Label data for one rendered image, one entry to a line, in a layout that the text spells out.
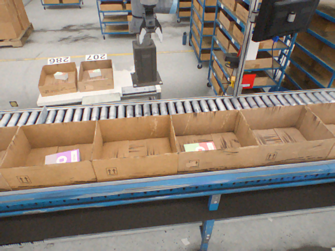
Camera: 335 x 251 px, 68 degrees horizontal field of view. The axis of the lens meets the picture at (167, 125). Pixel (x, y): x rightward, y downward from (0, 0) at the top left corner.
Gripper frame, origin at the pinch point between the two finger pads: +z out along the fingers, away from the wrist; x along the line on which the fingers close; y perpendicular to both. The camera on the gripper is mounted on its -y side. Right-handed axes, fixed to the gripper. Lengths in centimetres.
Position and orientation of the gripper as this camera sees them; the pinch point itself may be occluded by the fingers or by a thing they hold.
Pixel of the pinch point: (151, 43)
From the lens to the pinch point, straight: 144.8
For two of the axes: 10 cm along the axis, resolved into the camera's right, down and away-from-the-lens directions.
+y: -1.5, -6.8, 7.2
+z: -0.1, 7.3, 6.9
